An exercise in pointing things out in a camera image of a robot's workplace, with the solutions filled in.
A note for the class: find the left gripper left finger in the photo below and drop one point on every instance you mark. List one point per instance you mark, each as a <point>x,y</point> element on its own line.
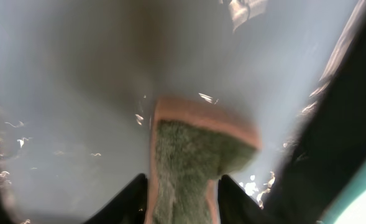
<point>129,206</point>

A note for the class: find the black tray with water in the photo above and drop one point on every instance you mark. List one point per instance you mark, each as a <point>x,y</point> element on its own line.
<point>79,81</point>

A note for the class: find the light blue plate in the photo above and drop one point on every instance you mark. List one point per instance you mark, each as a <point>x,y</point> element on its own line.
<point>350,206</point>

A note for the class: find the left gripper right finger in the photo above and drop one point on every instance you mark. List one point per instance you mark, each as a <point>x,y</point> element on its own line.
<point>235,206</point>

